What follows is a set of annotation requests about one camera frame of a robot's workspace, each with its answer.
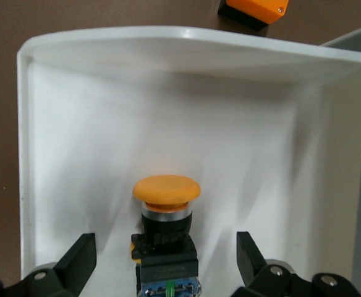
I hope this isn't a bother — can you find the orange button enclosure box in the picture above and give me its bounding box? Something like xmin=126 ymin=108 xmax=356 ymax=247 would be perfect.
xmin=216 ymin=0 xmax=290 ymax=32

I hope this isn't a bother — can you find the orange mushroom push button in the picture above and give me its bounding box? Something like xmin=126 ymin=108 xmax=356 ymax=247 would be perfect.
xmin=127 ymin=174 xmax=203 ymax=297

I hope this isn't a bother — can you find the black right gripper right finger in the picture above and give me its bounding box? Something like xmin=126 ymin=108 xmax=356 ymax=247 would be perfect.
xmin=232 ymin=231 xmax=311 ymax=297

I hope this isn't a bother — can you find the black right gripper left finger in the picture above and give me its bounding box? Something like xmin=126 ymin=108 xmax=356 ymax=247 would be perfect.
xmin=1 ymin=232 xmax=97 ymax=297

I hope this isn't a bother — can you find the white plastic drawer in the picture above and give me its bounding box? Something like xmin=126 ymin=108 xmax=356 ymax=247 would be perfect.
xmin=15 ymin=25 xmax=361 ymax=297

